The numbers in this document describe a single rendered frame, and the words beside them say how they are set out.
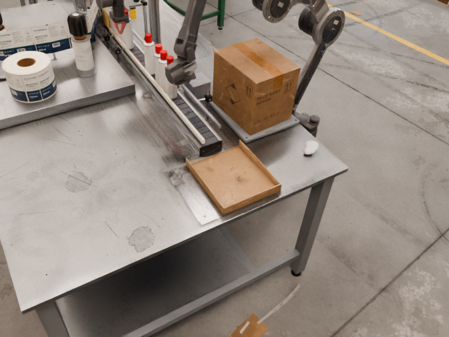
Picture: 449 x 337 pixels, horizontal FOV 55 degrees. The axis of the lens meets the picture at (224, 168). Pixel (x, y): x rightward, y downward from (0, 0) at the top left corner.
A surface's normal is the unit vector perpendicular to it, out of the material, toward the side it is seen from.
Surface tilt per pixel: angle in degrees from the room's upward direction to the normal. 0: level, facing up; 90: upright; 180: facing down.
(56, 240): 0
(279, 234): 0
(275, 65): 0
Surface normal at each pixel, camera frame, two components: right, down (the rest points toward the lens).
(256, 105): 0.57, 0.59
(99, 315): 0.05, -0.72
